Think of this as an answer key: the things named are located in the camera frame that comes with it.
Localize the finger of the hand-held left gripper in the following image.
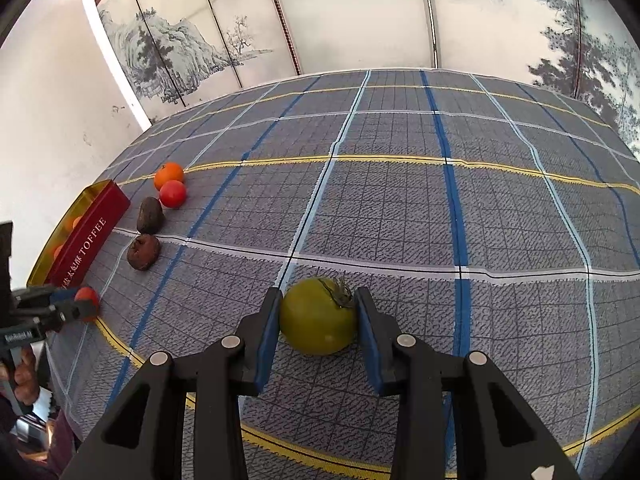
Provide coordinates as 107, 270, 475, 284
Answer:
30, 302, 83, 334
12, 284, 76, 311

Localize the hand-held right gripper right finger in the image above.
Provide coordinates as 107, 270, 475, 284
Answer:
354, 287, 583, 480

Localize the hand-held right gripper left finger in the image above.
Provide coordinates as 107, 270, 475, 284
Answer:
60, 287, 284, 480

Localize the red-orange tomato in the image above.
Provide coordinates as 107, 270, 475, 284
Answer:
74, 286, 100, 323

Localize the green tomato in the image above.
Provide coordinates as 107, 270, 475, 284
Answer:
279, 276, 358, 356

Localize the red tin box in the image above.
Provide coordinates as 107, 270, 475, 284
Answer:
27, 180, 132, 293

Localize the dark brown passion fruit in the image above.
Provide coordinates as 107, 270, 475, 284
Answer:
127, 233, 161, 271
137, 196, 164, 235

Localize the red tomato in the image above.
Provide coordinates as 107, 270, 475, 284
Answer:
159, 180, 188, 208

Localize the person's left hand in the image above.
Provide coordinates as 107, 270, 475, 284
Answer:
0, 347, 42, 407

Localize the grey plaid blanket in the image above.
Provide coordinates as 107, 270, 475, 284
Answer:
25, 69, 640, 480

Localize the painted folding screen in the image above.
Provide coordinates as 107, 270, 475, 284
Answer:
91, 0, 640, 157

